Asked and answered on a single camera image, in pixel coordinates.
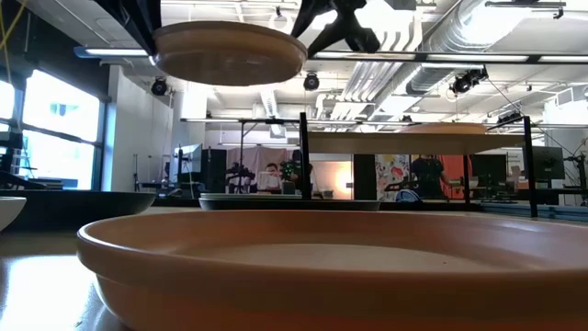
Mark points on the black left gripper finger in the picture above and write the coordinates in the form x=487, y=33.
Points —
x=144, y=18
x=115, y=11

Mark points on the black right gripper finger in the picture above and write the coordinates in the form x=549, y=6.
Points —
x=312, y=11
x=363, y=41

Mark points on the black plate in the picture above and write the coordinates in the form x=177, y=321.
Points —
x=294, y=205
x=82, y=209

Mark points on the wooden shelf with black legs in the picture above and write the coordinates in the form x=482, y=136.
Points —
x=413, y=143

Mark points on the black crossbar with light strips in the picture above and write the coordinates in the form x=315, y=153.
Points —
x=436, y=57

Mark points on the colourful flower poster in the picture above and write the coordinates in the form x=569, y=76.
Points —
x=390, y=177

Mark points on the grey computer monitor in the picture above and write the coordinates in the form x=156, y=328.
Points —
x=190, y=158

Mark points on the standing person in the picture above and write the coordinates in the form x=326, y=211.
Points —
x=429, y=177

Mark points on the large window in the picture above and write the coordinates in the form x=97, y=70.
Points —
x=59, y=156

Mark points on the beige curtain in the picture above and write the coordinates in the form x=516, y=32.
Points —
x=257, y=156

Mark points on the seated person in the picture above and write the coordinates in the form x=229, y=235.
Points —
x=272, y=169

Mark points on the blue round object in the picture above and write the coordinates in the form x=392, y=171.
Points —
x=408, y=197

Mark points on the black equipment stand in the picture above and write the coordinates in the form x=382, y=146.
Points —
x=11, y=140

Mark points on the black cabinet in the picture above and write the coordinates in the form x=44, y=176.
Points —
x=215, y=170

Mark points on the black computer monitor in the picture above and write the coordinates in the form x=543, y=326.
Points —
x=549, y=163

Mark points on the black ceiling-hung camera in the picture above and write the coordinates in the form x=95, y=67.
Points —
x=159, y=87
x=311, y=83

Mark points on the silver ventilation duct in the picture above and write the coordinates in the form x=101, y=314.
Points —
x=459, y=27

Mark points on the black rig-mounted camera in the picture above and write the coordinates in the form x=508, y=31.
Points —
x=464, y=83

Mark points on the black metal workstation frame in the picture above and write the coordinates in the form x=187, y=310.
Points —
x=211, y=120

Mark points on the black wall panel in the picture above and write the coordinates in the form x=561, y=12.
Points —
x=364, y=177

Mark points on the black clamp-mounted camera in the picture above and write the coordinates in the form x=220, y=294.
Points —
x=510, y=117

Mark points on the black aluminium table frame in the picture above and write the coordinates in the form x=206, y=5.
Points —
x=528, y=212

